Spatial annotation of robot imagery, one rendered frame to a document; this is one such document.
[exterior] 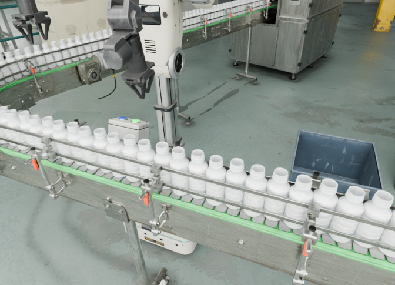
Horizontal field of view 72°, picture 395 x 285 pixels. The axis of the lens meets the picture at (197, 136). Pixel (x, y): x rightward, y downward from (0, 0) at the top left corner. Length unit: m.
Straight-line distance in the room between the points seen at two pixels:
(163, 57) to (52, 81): 1.07
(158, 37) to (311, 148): 0.89
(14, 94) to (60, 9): 2.76
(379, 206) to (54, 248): 1.96
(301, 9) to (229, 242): 3.69
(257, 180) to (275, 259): 0.28
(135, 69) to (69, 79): 1.47
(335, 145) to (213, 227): 0.74
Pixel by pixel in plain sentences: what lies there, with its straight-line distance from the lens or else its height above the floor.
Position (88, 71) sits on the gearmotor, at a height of 0.95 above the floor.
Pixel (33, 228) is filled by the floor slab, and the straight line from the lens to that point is 2.44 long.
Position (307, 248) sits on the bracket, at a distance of 0.72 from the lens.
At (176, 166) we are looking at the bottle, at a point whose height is 1.12.
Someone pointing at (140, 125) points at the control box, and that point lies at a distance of 1.05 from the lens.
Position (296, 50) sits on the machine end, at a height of 0.45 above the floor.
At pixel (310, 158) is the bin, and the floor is 0.80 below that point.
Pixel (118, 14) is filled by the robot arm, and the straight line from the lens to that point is 0.80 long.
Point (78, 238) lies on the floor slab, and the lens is 2.23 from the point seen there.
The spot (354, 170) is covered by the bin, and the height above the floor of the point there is 0.79.
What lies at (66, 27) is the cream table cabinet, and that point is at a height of 0.79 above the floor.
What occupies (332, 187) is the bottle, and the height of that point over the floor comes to 1.14.
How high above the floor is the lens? 1.65
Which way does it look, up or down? 34 degrees down
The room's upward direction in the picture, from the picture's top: 2 degrees counter-clockwise
